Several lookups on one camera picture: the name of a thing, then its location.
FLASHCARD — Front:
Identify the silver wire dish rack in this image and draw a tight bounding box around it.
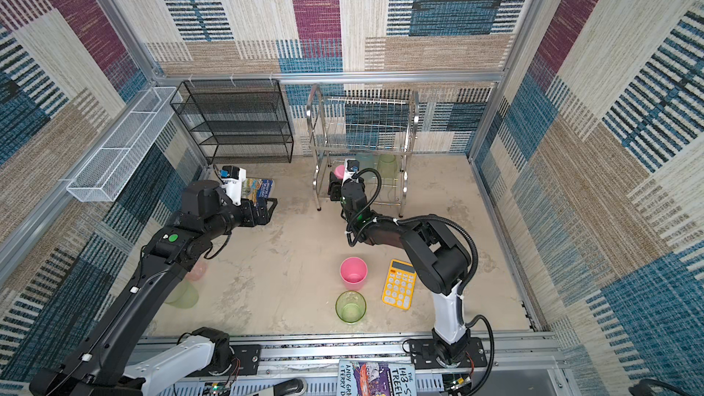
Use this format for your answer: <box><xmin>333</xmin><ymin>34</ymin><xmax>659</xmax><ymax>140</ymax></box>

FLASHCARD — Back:
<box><xmin>304</xmin><ymin>84</ymin><xmax>419</xmax><ymax>216</ymax></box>

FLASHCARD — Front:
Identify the yellow calculator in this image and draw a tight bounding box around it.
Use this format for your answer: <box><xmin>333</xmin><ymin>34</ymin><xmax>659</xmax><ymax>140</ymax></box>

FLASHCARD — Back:
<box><xmin>381</xmin><ymin>260</ymin><xmax>417</xmax><ymax>311</ymax></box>

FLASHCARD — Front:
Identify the white wire wall basket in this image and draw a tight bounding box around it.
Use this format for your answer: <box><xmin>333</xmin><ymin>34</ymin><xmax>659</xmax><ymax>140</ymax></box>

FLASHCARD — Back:
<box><xmin>66</xmin><ymin>86</ymin><xmax>176</xmax><ymax>203</ymax></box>

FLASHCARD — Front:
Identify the purple treehouse book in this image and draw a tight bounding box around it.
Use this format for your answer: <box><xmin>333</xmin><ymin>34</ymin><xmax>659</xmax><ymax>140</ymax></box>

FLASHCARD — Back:
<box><xmin>337</xmin><ymin>359</ymin><xmax>417</xmax><ymax>396</ymax></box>

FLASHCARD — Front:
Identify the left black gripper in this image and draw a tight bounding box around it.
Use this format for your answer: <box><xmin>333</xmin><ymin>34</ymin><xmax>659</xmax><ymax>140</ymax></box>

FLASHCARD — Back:
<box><xmin>205</xmin><ymin>196</ymin><xmax>278</xmax><ymax>243</ymax></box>

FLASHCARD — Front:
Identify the pink cup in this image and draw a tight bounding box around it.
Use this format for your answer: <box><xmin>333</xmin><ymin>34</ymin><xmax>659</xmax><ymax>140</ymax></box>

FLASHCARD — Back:
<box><xmin>339</xmin><ymin>257</ymin><xmax>369</xmax><ymax>291</ymax></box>
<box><xmin>334</xmin><ymin>164</ymin><xmax>346</xmax><ymax>181</ymax></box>

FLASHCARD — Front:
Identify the green translucent cup front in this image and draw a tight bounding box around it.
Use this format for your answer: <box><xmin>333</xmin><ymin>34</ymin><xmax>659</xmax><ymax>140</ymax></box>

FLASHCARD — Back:
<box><xmin>335</xmin><ymin>291</ymin><xmax>367</xmax><ymax>324</ymax></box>

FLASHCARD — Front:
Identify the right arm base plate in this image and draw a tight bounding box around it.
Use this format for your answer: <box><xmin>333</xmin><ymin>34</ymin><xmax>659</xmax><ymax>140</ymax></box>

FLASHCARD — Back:
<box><xmin>401</xmin><ymin>337</ymin><xmax>490</xmax><ymax>370</ymax></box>

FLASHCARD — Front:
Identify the green translucent cup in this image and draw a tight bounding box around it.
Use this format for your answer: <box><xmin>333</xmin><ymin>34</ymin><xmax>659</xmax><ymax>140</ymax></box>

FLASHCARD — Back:
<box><xmin>335</xmin><ymin>291</ymin><xmax>367</xmax><ymax>324</ymax></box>
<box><xmin>377</xmin><ymin>154</ymin><xmax>399</xmax><ymax>180</ymax></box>

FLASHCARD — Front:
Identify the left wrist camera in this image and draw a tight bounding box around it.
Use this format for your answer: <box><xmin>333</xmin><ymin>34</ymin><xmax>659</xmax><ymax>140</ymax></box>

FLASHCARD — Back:
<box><xmin>219</xmin><ymin>165</ymin><xmax>247</xmax><ymax>206</ymax></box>

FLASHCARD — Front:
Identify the black mesh shelf rack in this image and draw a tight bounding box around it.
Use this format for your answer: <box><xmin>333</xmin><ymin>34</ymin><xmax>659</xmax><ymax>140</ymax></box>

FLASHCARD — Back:
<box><xmin>170</xmin><ymin>79</ymin><xmax>294</xmax><ymax>165</ymax></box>

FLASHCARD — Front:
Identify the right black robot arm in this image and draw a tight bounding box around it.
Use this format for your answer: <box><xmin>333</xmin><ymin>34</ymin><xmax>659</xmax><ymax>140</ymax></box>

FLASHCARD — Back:
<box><xmin>339</xmin><ymin>159</ymin><xmax>491</xmax><ymax>368</ymax></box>

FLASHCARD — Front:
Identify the blue picture book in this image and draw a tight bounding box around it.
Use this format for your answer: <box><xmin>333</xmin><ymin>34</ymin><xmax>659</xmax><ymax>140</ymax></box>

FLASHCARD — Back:
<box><xmin>242</xmin><ymin>178</ymin><xmax>275</xmax><ymax>203</ymax></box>

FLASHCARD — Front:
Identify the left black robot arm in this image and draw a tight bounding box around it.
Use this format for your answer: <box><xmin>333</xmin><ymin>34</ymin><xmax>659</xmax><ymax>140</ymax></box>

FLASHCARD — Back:
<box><xmin>29</xmin><ymin>180</ymin><xmax>278</xmax><ymax>395</ymax></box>

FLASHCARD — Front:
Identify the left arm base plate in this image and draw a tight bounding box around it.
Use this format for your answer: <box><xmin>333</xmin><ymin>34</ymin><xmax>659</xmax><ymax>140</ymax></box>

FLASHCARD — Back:
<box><xmin>188</xmin><ymin>344</ymin><xmax>262</xmax><ymax>378</ymax></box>

